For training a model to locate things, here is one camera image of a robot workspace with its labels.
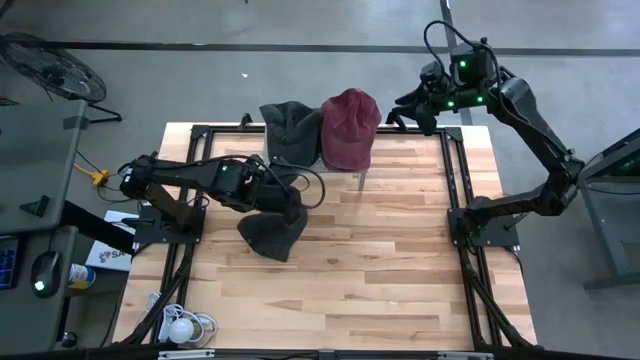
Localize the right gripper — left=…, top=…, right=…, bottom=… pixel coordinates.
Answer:
left=394, top=59, right=454, bottom=137

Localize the dark grey baseball cap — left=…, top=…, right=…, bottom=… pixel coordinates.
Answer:
left=258, top=100, right=324, bottom=169
left=236, top=208, right=310, bottom=263

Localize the maroon baseball cap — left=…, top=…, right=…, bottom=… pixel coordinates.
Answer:
left=319, top=88, right=384, bottom=173

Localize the pale green mesh stand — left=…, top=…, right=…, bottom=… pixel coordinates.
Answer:
left=262, top=124, right=369, bottom=192

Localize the white round bulb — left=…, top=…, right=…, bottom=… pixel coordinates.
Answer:
left=168, top=318, right=196, bottom=345

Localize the white printed cardboard box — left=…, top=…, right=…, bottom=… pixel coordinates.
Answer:
left=84, top=209, right=141, bottom=273

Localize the black diagonal beam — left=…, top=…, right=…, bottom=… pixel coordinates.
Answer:
left=59, top=199, right=139, bottom=255

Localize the white yellow can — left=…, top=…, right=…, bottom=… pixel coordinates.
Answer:
left=67, top=263, right=97, bottom=291

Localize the black tape piece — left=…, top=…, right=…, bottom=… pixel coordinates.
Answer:
left=62, top=114, right=90, bottom=131

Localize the black computer mouse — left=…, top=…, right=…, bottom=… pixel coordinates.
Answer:
left=30, top=250, right=63, bottom=300

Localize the black wedge block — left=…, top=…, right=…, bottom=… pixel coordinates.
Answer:
left=19, top=194, right=52, bottom=218

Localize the grey metal stand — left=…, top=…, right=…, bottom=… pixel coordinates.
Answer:
left=552, top=127, right=640, bottom=292

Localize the grey desk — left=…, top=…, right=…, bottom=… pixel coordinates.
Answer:
left=0, top=224, right=80, bottom=355
left=0, top=98, right=89, bottom=235

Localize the black floor fan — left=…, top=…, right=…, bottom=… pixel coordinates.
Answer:
left=0, top=32, right=123, bottom=125

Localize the black keyboard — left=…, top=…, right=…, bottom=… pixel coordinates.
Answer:
left=0, top=234, right=21, bottom=291

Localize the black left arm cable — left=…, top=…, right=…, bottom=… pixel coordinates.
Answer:
left=247, top=154, right=327, bottom=210

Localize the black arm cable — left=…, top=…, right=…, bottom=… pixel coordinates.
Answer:
left=247, top=154, right=327, bottom=210
left=422, top=19, right=501, bottom=89

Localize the black aluminium table frame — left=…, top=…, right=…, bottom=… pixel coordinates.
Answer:
left=115, top=122, right=540, bottom=351

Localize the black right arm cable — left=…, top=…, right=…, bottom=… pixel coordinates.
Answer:
left=422, top=19, right=501, bottom=89

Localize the silver metal bracket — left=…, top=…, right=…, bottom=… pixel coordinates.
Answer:
left=437, top=351, right=496, bottom=360
left=157, top=349, right=216, bottom=360

